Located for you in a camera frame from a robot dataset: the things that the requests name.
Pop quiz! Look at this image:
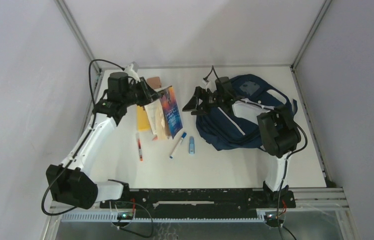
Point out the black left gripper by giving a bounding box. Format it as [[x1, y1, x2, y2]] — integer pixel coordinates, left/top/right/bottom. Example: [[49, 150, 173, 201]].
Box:
[[122, 77, 161, 108]]

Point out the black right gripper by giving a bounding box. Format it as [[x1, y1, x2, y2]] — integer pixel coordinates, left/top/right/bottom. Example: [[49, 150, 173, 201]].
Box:
[[182, 86, 224, 116]]

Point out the yellow paperback book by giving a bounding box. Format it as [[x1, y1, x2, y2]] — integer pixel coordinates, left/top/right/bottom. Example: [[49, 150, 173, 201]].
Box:
[[136, 106, 151, 132]]

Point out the Jane Eyre blue book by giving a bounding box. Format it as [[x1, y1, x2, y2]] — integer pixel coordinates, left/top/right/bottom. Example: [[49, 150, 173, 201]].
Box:
[[144, 85, 183, 140]]

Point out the navy blue student backpack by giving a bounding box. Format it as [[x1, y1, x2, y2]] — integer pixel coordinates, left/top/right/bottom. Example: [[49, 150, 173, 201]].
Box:
[[195, 74, 298, 152]]

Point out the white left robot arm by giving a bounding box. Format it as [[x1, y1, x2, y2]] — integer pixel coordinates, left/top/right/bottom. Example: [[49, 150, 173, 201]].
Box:
[[45, 71, 159, 209]]

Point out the white marker blue cap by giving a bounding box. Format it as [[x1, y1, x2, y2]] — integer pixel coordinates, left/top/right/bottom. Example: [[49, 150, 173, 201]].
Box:
[[169, 132, 187, 159]]

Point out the red and white pen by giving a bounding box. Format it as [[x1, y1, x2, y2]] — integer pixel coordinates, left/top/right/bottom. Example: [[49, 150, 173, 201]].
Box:
[[135, 132, 143, 162]]

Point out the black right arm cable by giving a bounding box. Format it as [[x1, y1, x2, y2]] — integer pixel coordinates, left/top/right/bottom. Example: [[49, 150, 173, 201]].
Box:
[[203, 65, 308, 216]]

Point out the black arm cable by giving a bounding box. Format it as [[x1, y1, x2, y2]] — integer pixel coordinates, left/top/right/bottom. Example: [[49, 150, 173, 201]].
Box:
[[203, 65, 308, 216], [41, 58, 126, 217]]

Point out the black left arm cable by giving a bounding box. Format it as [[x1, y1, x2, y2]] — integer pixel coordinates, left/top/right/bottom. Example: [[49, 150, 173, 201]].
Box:
[[41, 58, 126, 217]]

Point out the black mounting rail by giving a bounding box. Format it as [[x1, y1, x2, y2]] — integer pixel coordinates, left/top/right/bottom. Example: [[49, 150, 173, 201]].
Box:
[[99, 188, 297, 220]]

